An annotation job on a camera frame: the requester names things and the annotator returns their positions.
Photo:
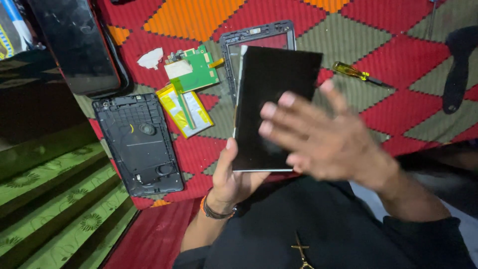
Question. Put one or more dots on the person's right hand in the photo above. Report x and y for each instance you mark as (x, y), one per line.
(332, 145)

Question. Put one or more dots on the person's left hand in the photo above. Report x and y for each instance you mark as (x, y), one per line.
(227, 183)

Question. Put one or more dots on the black display panel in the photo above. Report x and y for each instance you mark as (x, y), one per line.
(269, 89)

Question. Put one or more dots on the orange and black wristband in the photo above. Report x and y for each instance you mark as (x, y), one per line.
(214, 213)

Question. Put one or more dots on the person's black clothing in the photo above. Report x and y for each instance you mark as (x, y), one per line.
(317, 224)

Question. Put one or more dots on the yellow silver battery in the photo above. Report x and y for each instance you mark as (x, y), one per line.
(186, 112)

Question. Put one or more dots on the red cloth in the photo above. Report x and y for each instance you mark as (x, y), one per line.
(153, 235)

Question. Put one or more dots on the black tablet back cover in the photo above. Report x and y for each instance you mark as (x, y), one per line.
(138, 149)

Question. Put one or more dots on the gold pendant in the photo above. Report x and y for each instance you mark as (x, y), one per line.
(301, 250)

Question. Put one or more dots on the red orange green patterned mat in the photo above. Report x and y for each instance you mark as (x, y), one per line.
(396, 63)

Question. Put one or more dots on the green circuit board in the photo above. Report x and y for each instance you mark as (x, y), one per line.
(198, 73)

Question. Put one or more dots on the white paper scrap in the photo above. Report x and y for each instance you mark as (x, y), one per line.
(151, 59)

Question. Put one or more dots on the thin metal tool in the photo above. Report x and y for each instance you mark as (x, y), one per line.
(432, 18)

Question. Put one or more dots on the green floral cloth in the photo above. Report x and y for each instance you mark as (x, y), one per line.
(56, 209)

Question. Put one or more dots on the black tablet in red case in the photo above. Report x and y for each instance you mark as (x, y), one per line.
(74, 41)

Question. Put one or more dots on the blue and white packet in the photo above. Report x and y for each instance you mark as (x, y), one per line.
(11, 26)

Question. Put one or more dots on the black tablet front frame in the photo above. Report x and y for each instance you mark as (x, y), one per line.
(257, 35)

